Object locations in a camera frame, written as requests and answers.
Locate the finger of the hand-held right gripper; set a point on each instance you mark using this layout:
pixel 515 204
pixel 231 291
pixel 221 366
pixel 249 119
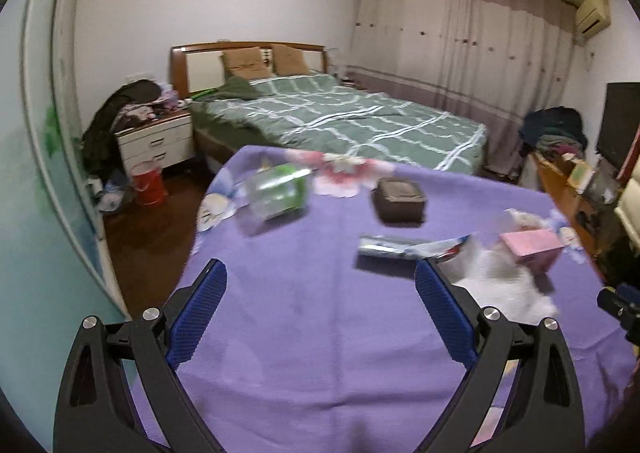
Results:
pixel 625 305

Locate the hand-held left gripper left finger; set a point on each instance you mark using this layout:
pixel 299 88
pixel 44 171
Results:
pixel 197 313

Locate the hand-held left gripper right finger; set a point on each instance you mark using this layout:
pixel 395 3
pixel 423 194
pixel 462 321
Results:
pixel 445 318

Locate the white paper towel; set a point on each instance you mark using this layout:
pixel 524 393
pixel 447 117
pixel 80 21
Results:
pixel 505 283

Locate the red white wrapper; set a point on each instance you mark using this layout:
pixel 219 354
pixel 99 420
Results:
pixel 445 248

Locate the silver blue wrapper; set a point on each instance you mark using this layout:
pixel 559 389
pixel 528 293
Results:
pixel 385 247

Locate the pink milk carton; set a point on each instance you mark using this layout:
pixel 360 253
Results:
pixel 532 250

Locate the brown tissue box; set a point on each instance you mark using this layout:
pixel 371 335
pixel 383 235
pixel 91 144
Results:
pixel 400 200

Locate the clear container with green lid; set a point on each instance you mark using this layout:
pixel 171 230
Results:
pixel 280 190

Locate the purple floral tablecloth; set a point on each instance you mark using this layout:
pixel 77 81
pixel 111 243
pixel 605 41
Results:
pixel 325 333

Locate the red bucket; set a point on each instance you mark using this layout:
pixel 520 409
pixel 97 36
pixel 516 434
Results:
pixel 149 185

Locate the low wooden cabinet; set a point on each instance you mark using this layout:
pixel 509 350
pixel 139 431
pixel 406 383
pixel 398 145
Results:
pixel 555 183

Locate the pile of plastic bags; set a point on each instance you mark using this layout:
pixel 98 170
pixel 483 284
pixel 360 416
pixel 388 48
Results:
pixel 112 195

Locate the white nightstand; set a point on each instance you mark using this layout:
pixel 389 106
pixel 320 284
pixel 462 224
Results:
pixel 155 143

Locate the black television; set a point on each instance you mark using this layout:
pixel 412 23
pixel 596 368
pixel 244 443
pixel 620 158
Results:
pixel 620 128

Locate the pile of dark clothes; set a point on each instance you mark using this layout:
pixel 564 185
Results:
pixel 555 125

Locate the black jacket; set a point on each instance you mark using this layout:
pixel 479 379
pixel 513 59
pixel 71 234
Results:
pixel 105 133

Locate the glass sliding wardrobe door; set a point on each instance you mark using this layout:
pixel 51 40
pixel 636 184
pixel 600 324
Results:
pixel 40 183

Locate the pile of small clothes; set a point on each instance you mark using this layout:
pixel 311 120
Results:
pixel 150 108

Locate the green plaid duvet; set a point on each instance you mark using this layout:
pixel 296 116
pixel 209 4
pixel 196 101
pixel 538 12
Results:
pixel 350 118

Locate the dark green cloth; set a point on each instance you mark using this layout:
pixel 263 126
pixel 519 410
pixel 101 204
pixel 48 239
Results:
pixel 235 88

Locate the wooden bed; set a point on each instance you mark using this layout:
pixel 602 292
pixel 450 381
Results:
pixel 200 63

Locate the wooden bedside table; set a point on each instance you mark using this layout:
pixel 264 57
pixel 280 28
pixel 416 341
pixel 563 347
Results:
pixel 355 83

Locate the brown pillow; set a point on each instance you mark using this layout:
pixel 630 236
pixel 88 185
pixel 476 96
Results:
pixel 290 60
pixel 245 63

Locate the pink and white curtain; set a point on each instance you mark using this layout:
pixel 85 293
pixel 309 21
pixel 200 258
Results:
pixel 450 58

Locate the beige air conditioner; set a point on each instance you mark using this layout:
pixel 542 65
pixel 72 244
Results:
pixel 592 13

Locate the green picture frame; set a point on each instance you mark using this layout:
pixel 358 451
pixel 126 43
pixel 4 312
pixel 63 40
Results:
pixel 581 177

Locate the white wall socket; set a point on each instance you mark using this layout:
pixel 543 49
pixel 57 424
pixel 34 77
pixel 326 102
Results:
pixel 135 78

